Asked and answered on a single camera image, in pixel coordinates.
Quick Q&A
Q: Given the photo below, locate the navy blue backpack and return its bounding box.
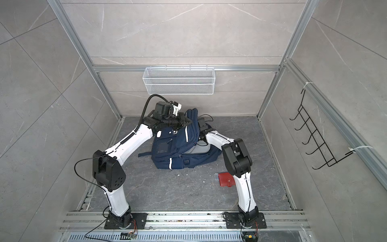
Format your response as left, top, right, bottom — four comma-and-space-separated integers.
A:
138, 108, 221, 170

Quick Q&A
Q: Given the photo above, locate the red leather wallet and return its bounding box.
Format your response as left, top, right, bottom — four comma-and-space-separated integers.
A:
216, 172, 236, 187

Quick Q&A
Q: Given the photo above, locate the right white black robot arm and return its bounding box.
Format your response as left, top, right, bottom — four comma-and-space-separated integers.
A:
198, 117, 259, 226

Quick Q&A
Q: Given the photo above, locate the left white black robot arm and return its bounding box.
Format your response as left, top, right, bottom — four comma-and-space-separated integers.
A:
93, 113, 192, 218

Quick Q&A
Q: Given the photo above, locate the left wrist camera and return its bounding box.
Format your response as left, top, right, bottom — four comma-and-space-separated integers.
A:
169, 101, 182, 117

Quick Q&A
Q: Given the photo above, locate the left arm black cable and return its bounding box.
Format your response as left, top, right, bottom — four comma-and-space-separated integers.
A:
74, 94, 170, 188

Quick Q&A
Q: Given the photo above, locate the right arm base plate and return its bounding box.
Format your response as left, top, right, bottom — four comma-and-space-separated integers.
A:
222, 212, 267, 229

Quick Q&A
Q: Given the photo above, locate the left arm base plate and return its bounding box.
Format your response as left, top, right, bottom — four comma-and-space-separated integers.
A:
104, 213, 148, 229

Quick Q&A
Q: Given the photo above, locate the black wire hook rack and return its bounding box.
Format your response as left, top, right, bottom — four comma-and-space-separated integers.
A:
289, 88, 355, 170

